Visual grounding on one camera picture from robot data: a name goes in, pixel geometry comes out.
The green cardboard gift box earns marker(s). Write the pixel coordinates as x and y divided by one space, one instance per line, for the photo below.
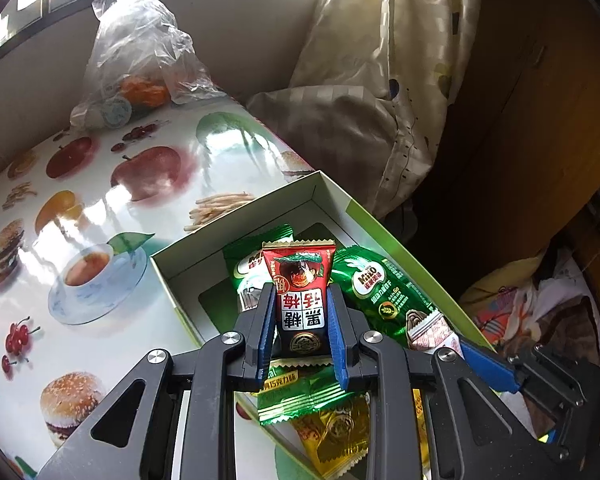
205 265

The red and black candy packet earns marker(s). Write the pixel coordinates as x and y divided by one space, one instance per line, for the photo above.
302 310

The white nougat candy packet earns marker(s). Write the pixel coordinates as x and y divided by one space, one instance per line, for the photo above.
430 332

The brown wooden cabinet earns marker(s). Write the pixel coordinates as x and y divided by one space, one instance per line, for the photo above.
530 110

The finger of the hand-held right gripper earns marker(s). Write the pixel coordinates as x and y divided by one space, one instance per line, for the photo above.
485 365

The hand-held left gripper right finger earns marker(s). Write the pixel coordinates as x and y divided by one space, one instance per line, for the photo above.
337 340

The green chocolate snack packet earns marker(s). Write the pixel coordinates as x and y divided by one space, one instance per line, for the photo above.
380 290
300 392
245 272

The cream patterned curtain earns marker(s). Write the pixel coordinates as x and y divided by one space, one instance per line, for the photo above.
380 35

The heap of colourful clothes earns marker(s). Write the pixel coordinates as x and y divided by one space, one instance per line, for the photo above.
530 300

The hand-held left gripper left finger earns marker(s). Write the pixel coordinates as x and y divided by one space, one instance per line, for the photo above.
266 330

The yellow snack packet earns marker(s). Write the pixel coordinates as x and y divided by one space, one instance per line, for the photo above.
332 435
420 410

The clear plastic bag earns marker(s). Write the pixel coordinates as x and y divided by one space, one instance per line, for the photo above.
130 35

